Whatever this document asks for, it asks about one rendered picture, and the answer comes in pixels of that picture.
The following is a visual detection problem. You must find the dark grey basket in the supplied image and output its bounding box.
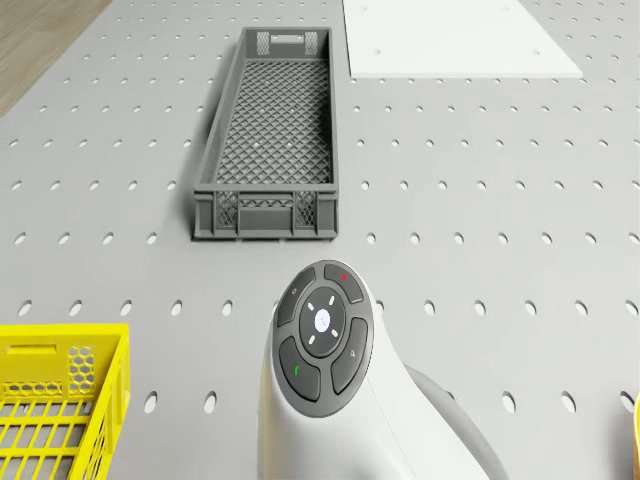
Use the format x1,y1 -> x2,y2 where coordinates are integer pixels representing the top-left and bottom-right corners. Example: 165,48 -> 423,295
192,26 -> 341,241

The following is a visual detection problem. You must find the white board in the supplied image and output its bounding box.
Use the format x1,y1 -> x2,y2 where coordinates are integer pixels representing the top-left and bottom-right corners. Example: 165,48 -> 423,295
341,0 -> 585,80

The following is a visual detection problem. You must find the yellow basket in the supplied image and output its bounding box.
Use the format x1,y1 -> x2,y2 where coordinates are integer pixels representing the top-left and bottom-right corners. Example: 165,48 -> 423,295
0,323 -> 133,480

